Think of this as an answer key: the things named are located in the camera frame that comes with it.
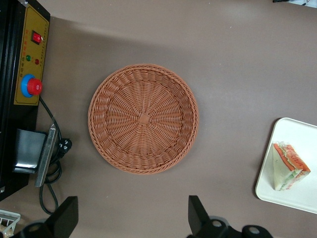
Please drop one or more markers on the round brown wicker basket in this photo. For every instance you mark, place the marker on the round brown wicker basket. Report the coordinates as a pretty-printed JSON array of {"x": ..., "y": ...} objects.
[{"x": 143, "y": 119}]

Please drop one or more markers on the black machine yellow control panel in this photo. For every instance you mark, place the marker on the black machine yellow control panel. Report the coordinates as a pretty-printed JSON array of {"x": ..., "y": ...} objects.
[{"x": 15, "y": 111}]

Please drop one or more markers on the triangle sandwich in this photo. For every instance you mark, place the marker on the triangle sandwich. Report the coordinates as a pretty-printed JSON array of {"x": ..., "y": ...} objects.
[{"x": 284, "y": 168}]

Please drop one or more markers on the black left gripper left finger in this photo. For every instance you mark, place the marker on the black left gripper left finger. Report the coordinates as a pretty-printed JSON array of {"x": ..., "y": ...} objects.
[{"x": 65, "y": 218}]

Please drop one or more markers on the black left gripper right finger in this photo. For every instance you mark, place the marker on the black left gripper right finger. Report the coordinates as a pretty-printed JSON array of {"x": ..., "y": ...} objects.
[{"x": 196, "y": 215}]

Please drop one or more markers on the cream plastic tray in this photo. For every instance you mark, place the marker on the cream plastic tray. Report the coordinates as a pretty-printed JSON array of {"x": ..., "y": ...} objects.
[{"x": 289, "y": 131}]

